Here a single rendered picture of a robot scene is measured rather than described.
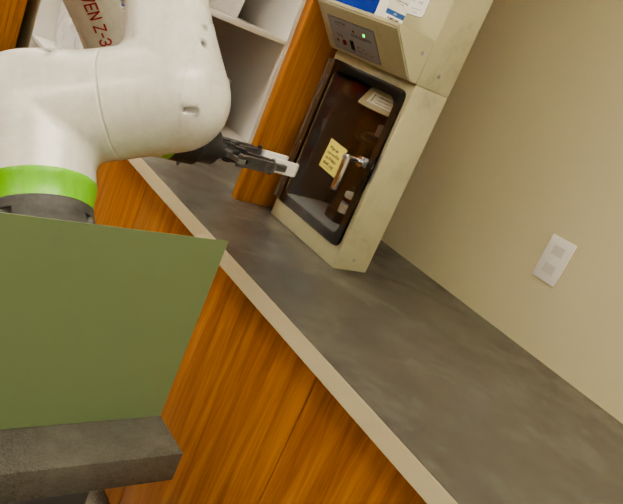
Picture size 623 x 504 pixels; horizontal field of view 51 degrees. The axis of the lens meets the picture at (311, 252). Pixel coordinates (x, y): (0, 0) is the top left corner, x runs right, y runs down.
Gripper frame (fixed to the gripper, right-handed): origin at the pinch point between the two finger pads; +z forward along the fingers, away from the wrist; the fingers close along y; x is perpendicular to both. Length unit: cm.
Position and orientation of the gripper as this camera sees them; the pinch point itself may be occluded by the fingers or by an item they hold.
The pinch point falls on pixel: (279, 163)
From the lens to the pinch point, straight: 143.2
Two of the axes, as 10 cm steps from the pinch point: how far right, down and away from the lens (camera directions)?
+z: 7.7, 1.2, 6.3
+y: -5.1, -4.7, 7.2
